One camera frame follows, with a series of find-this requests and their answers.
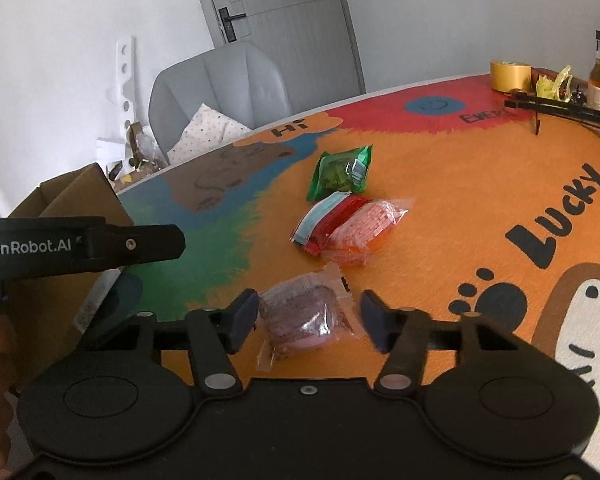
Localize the dark green snack packet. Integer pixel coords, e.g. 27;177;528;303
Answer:
306;145;375;204

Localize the yellow-green plastic bag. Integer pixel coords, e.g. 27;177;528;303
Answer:
536;65;574;101

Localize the black door handle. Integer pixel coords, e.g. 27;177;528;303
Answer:
217;6;247;44

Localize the purple cake snack packet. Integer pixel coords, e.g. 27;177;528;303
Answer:
254;266;367;374

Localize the white dotted pillow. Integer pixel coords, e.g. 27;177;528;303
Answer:
167;103;254;166

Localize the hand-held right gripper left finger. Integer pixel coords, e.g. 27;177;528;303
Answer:
79;288;260;394

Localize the black metal rack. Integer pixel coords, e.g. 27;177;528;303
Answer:
504;88;600;137

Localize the pink wafer snack packet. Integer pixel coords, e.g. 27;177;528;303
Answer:
322;197;415;266

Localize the grey door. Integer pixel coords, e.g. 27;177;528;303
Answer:
187;0;367;97

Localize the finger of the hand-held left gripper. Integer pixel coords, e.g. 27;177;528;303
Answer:
72;224;187;271

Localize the white perforated board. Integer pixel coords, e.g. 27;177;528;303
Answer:
104;34;137;132

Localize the yellow tape roll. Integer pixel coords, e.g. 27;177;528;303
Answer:
490;60;533;94

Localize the blue and red snack packet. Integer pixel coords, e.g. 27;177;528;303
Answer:
290;191;374;257

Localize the brown cardboard box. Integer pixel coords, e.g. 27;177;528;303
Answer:
7;162;137;387

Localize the grey chair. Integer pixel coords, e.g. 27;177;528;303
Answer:
149;41;294;164

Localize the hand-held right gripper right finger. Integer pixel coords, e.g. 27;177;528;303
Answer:
360;289;529;397

